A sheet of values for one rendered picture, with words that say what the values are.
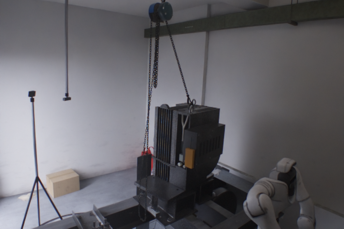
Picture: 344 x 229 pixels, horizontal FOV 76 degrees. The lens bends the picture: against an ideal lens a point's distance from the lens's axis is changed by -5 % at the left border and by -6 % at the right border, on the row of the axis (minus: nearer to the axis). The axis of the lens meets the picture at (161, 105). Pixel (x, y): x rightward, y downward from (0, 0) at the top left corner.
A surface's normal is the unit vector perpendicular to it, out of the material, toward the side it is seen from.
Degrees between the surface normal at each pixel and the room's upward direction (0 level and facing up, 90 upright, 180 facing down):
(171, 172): 90
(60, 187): 90
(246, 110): 90
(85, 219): 0
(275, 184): 89
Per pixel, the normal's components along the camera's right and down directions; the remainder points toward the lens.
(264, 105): -0.80, 0.07
